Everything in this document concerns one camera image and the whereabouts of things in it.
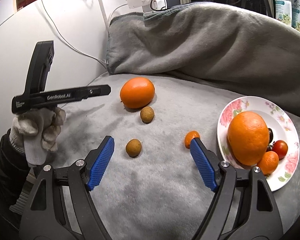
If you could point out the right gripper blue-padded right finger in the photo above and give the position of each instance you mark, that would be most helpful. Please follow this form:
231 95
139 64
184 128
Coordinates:
257 215

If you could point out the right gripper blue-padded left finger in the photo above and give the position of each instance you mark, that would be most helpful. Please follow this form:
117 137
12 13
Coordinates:
45 215

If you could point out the medium mandarin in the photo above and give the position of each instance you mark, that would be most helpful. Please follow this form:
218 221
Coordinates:
268 163

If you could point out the red tomato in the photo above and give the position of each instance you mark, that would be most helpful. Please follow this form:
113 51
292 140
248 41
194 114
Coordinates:
281 148

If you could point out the dark plum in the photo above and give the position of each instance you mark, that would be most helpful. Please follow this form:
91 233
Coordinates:
271 136

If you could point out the black sleeved left forearm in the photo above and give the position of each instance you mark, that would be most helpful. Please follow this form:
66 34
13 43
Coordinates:
13 172

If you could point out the left gloved hand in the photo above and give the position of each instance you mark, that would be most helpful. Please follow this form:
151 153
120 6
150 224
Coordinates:
34 133

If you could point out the orange on plate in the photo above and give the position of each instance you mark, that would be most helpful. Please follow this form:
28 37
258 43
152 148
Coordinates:
248 137

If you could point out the small mandarin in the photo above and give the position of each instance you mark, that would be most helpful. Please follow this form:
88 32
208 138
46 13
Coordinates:
190 135

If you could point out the floral white plate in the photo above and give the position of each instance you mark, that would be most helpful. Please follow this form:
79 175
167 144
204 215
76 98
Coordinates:
282 128

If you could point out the grey seat blanket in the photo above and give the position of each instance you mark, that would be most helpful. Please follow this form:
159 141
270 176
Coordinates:
159 194

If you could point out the large orange on couch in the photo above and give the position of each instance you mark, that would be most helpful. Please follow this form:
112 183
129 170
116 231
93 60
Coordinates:
137 92

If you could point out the brown longan fruit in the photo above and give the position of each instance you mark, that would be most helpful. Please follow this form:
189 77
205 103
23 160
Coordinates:
147 114

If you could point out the white power adapter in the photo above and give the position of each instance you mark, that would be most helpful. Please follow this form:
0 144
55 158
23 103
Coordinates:
152 5

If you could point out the grey blanket covered cushion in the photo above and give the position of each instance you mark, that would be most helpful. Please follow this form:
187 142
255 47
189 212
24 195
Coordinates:
216 44

